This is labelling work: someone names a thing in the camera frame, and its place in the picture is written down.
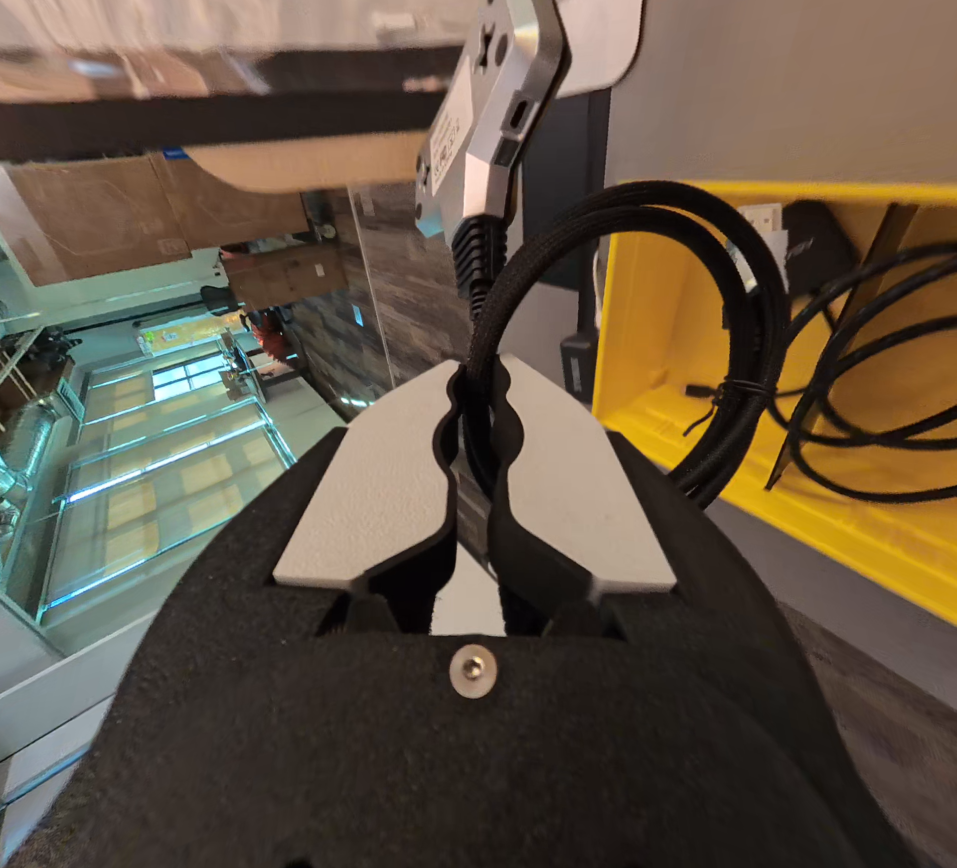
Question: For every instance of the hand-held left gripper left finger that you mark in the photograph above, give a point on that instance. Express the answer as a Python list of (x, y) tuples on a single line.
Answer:
[(374, 487)]

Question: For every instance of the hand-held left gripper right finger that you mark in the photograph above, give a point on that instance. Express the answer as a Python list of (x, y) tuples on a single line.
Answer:
[(590, 502)]

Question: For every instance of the grey hub adapter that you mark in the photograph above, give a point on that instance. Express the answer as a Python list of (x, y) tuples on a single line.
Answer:
[(493, 61)]

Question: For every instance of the white plug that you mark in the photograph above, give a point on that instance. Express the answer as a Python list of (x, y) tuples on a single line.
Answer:
[(762, 221)]

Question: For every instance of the small cardboard box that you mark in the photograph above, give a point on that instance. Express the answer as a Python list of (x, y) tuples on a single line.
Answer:
[(291, 274)]

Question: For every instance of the rounded wooden board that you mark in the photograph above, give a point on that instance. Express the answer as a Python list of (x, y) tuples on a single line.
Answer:
[(314, 169)]

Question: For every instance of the black power adapter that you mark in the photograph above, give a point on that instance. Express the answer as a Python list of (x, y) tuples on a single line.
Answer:
[(819, 240)]

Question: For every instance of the large cardboard box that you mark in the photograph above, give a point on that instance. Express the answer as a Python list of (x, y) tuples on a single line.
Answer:
[(112, 218)]

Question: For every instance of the white document stand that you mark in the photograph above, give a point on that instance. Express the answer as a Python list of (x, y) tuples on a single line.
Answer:
[(605, 23)]

